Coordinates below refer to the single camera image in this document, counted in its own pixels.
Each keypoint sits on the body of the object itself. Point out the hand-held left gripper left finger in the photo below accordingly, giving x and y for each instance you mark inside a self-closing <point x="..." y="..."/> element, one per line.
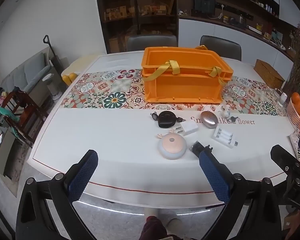
<point x="83" y="172"/>

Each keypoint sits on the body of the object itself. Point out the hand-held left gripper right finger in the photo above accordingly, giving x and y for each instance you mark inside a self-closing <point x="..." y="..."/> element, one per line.
<point x="213" y="172"/>

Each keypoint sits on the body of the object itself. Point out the silver oval case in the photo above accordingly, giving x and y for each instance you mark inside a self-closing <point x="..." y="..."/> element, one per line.
<point x="209" y="120"/>

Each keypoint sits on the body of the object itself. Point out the orange plastic crate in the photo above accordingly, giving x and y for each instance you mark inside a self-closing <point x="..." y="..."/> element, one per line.
<point x="185" y="87"/>

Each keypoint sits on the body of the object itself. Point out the floral cloth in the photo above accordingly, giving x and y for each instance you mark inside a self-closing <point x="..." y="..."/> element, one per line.
<point x="298" y="145"/>

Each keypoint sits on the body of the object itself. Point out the pink basket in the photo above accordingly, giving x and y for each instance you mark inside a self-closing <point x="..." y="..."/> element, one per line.
<point x="293" y="116"/>

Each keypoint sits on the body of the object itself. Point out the white battery pack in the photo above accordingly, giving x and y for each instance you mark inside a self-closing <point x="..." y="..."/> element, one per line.
<point x="223" y="137"/>

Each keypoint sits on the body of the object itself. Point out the small white cup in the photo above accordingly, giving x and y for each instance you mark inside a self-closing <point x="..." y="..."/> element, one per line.
<point x="282" y="99"/>

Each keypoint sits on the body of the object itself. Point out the white charger plug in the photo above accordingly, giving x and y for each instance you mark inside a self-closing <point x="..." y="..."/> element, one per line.
<point x="188" y="128"/>

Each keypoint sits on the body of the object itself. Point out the small white figurine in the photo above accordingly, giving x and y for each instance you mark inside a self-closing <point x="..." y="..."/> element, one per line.
<point x="225" y="110"/>

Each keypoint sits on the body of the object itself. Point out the person's foot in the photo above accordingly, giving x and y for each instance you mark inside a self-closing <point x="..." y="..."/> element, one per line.
<point x="173" y="226"/>

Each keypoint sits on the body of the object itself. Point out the wicker box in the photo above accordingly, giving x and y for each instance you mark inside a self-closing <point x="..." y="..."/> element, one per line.
<point x="268" y="73"/>

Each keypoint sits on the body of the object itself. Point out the dark wooden chair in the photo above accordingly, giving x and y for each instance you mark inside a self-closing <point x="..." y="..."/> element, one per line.
<point x="25" y="115"/>

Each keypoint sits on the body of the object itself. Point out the person's leg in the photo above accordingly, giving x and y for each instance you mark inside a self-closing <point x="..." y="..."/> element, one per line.
<point x="152" y="227"/>

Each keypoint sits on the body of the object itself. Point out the vase with dried flowers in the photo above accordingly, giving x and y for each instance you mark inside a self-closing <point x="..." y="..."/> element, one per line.
<point x="298" y="62"/>

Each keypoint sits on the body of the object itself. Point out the floral patterned table runner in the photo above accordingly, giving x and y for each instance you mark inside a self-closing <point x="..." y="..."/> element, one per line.
<point x="107" y="92"/>

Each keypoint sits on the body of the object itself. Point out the white tower heater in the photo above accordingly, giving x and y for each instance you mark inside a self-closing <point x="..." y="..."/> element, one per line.
<point x="52" y="86"/>

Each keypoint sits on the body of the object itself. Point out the cream yellow baby bathtub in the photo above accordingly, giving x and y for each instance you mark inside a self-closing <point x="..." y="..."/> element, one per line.
<point x="82" y="63"/>

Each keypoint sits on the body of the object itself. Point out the grey sofa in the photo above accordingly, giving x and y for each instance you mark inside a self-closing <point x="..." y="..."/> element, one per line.
<point x="30" y="70"/>

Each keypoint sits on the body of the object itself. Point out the black upright vacuum cleaner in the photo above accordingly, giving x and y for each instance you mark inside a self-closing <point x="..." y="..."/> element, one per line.
<point x="55" y="60"/>

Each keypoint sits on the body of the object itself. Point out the grey dining chair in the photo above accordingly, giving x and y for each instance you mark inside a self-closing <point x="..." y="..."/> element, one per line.
<point x="151" y="42"/>
<point x="222" y="46"/>

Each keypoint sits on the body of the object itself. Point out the glass french press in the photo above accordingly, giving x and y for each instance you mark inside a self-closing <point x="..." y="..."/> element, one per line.
<point x="241" y="20"/>

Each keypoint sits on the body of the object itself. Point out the black coffee machine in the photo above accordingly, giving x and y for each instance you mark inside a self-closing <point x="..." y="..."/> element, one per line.
<point x="203" y="2"/>

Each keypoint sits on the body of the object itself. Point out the dark wooden bookcase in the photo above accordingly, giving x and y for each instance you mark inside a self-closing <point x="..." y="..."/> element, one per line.
<point x="137" y="10"/>

